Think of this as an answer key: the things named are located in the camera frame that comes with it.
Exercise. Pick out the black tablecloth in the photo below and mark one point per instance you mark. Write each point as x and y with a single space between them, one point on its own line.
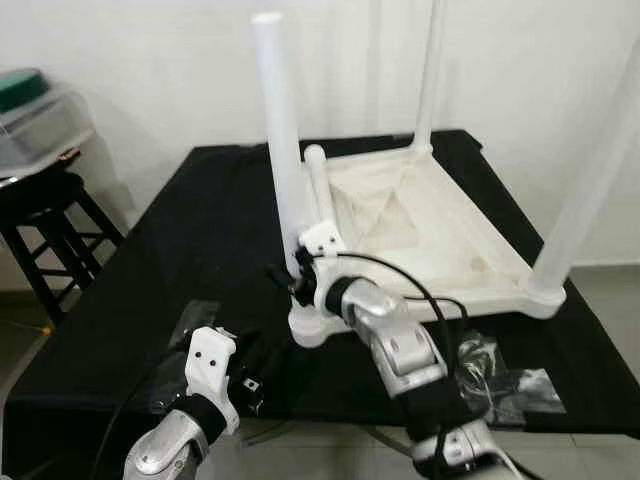
150 250

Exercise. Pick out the clear plastic bag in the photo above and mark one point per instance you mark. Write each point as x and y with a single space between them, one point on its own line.
195 318
510 385

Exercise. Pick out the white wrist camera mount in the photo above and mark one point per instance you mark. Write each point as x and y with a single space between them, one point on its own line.
325 238
210 370

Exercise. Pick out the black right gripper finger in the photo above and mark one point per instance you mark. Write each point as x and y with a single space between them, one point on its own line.
281 277

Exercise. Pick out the black round stool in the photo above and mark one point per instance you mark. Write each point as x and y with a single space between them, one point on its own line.
45 215

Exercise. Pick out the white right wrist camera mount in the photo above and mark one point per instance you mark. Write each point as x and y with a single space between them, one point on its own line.
325 238

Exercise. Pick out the white plastic children table top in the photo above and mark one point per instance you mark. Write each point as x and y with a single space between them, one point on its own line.
440 240

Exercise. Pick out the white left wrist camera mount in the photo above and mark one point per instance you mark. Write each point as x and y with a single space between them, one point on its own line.
210 370

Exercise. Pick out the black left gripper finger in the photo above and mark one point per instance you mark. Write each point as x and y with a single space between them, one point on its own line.
258 348

